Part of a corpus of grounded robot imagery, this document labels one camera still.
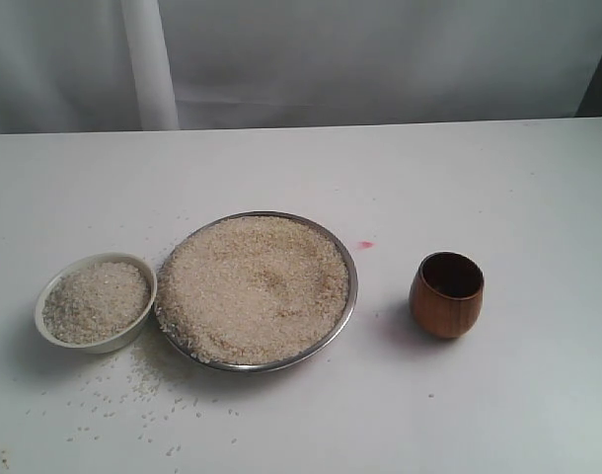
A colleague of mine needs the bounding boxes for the rice in cream bowl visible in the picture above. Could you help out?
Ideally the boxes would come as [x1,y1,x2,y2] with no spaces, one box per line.
[42,262,150,345]

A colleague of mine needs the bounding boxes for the cream ceramic bowl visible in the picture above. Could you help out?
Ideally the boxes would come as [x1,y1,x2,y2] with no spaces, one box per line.
[34,252,157,355]

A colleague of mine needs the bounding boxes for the rice in steel tray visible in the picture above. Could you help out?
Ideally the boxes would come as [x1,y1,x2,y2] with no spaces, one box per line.
[155,214,351,366]

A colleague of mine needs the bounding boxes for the spilled rice grains on table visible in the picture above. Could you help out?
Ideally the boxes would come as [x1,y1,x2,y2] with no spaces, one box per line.
[24,211,438,458]

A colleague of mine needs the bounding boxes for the round steel tray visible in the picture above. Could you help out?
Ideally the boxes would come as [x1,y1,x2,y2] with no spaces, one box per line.
[155,210,359,373]

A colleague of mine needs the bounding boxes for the brown wooden cup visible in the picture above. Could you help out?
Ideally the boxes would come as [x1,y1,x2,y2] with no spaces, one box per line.
[409,252,485,339]

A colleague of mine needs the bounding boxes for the white backdrop curtain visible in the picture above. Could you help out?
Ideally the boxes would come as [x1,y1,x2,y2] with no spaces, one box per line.
[0,1,602,133]

